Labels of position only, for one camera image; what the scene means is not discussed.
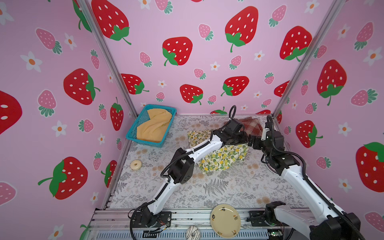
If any lemon print skirt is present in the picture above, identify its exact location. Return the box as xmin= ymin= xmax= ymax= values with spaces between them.
xmin=188 ymin=130 xmax=249 ymax=174

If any red plaid skirt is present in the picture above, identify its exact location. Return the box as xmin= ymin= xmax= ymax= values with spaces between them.
xmin=238 ymin=117 xmax=263 ymax=137

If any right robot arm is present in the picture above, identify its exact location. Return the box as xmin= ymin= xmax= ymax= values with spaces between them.
xmin=248 ymin=129 xmax=364 ymax=240

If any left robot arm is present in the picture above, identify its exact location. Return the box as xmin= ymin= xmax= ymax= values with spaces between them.
xmin=138 ymin=119 xmax=248 ymax=222

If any tan skirt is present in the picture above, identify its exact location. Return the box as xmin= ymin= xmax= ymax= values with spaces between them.
xmin=137 ymin=109 xmax=173 ymax=143

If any cream plate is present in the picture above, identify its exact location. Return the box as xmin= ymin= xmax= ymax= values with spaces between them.
xmin=210 ymin=204 xmax=241 ymax=239

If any teal plastic basket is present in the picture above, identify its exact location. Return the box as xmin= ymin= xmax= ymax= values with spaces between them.
xmin=126 ymin=105 xmax=177 ymax=148

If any plain glazed donut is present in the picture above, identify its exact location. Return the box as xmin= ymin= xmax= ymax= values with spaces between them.
xmin=130 ymin=160 xmax=142 ymax=171

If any chocolate drizzled donut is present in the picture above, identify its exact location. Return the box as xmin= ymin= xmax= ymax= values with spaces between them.
xmin=186 ymin=226 xmax=201 ymax=240

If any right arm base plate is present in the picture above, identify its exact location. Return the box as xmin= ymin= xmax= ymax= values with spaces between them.
xmin=246 ymin=211 xmax=288 ymax=228

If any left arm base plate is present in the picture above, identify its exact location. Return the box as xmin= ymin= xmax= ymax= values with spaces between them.
xmin=130 ymin=211 xmax=172 ymax=228

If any aluminium frame rail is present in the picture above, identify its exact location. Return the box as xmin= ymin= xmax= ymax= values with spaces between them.
xmin=84 ymin=208 xmax=305 ymax=240

